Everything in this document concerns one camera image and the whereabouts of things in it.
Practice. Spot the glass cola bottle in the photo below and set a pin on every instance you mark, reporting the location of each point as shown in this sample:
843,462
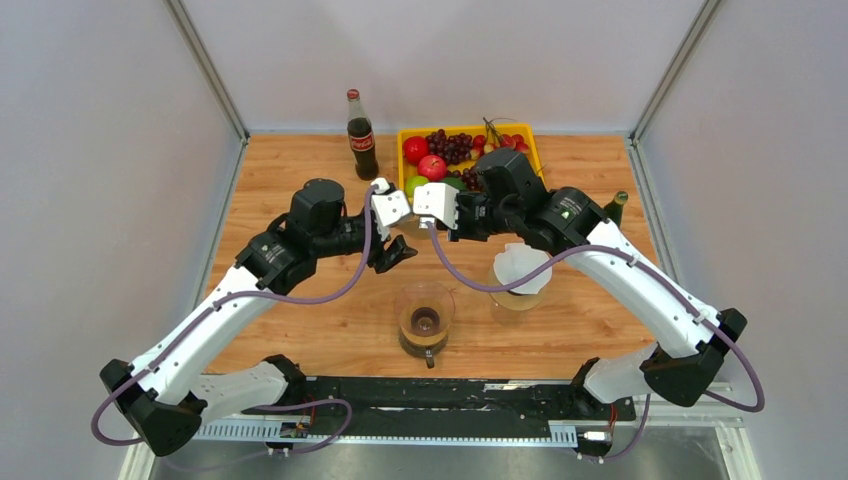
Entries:
361,137

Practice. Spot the clear glass dripper cone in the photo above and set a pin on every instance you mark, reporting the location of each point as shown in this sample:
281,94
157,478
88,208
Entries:
424,309

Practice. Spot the light green apple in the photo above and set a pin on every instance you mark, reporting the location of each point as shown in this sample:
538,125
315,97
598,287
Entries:
414,182

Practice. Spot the dark grape bunch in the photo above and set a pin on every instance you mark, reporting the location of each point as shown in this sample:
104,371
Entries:
469,178

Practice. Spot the red cherries bunch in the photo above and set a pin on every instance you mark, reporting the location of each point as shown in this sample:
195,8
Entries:
501,133

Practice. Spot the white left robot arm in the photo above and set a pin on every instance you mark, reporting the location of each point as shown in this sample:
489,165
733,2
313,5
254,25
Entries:
166,393

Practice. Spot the glass pitcher with handle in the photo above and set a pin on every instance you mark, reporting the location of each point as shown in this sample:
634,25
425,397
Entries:
427,351

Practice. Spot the yellow plastic fruit tray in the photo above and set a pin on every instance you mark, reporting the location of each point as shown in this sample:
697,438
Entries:
406,170

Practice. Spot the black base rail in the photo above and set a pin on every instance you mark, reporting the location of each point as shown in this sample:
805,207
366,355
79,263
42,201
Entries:
452,410

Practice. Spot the green champagne bottle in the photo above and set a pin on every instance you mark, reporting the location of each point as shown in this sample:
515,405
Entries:
615,207

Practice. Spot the white paper coffee filter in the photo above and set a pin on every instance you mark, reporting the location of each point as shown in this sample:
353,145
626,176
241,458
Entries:
518,260

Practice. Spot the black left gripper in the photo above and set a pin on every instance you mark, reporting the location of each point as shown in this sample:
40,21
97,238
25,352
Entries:
382,260

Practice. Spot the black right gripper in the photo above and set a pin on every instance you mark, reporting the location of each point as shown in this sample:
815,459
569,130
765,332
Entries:
462,232

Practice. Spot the dark green lime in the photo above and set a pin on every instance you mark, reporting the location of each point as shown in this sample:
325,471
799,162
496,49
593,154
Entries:
455,182

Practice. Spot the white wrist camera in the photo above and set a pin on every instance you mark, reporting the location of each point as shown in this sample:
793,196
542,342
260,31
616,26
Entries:
389,206
436,202

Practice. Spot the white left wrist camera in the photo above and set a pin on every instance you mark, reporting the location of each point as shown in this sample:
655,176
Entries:
389,206

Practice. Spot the pink red apple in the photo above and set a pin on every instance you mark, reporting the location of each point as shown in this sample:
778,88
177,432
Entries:
432,167

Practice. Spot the purple grape bunch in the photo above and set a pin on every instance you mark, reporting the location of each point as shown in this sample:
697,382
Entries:
455,148

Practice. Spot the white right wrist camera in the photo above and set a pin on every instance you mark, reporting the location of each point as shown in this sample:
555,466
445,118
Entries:
436,202

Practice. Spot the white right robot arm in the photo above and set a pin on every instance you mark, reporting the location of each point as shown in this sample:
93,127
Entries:
691,337

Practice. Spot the clear glass server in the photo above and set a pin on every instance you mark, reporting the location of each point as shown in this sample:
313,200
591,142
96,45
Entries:
508,317

